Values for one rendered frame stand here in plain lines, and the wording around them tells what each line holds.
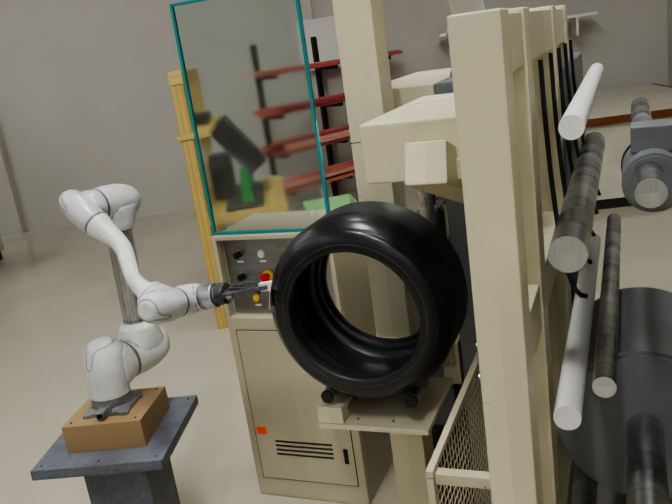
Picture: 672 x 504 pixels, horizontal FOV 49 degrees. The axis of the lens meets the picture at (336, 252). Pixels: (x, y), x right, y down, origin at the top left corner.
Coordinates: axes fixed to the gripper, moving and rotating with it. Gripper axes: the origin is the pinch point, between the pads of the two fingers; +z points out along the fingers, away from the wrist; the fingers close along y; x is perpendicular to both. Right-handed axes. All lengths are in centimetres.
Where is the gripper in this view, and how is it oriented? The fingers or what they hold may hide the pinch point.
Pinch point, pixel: (268, 285)
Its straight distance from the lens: 242.3
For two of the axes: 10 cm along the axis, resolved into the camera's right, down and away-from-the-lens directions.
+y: 3.5, -3.0, 8.8
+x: 2.7, 9.4, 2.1
